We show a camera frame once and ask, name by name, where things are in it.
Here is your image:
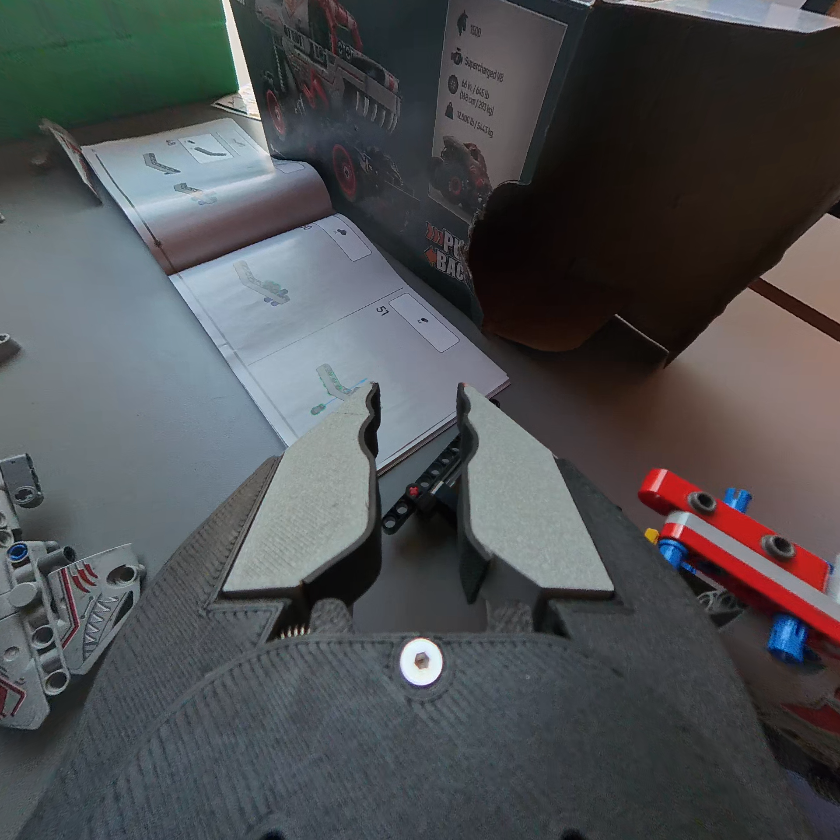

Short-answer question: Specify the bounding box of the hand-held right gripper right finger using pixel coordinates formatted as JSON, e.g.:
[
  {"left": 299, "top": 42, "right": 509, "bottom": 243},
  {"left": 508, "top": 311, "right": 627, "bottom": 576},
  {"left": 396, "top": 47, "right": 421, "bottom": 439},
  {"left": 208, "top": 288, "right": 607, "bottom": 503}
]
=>
[{"left": 456, "top": 382, "right": 616, "bottom": 608}]

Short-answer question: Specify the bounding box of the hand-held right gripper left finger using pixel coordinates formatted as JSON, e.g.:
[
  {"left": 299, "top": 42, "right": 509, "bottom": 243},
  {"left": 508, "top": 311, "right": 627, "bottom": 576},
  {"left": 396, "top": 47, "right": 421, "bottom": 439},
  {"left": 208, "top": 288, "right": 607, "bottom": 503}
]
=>
[{"left": 222, "top": 382, "right": 384, "bottom": 610}]

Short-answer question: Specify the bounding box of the black lego beam assembly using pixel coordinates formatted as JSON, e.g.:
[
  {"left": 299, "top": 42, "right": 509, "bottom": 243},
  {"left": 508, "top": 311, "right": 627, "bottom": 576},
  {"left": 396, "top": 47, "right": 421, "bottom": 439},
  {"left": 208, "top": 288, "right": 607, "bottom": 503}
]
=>
[{"left": 382, "top": 433, "right": 463, "bottom": 534}]

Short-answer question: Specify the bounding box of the red lego beam assembly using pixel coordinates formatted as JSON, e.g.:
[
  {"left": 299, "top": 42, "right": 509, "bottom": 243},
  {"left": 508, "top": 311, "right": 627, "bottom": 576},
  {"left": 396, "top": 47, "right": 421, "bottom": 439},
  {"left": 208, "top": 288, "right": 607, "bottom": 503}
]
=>
[{"left": 638, "top": 467, "right": 840, "bottom": 742}]

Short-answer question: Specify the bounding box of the lego instruction booklet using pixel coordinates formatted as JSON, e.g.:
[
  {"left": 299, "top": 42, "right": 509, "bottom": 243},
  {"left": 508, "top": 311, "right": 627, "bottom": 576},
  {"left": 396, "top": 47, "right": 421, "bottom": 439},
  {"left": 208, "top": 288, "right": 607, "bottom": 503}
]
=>
[{"left": 42, "top": 118, "right": 511, "bottom": 476}]

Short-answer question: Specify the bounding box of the grey lego panel assembly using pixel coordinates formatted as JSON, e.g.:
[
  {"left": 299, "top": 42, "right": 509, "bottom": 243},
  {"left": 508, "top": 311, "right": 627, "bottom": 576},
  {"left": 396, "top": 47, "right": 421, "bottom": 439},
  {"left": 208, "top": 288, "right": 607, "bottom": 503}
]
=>
[{"left": 0, "top": 453, "right": 147, "bottom": 732}]

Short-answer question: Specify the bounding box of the printed cardboard lego box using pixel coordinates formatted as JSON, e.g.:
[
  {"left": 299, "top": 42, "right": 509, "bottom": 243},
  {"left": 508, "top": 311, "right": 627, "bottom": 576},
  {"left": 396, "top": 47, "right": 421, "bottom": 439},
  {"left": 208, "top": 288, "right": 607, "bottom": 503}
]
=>
[{"left": 230, "top": 0, "right": 840, "bottom": 368}]

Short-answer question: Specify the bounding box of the white paper sheet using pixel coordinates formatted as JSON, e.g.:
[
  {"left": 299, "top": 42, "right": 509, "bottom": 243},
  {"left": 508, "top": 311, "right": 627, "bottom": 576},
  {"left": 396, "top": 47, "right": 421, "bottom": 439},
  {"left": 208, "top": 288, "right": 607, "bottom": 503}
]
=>
[{"left": 211, "top": 85, "right": 263, "bottom": 122}]

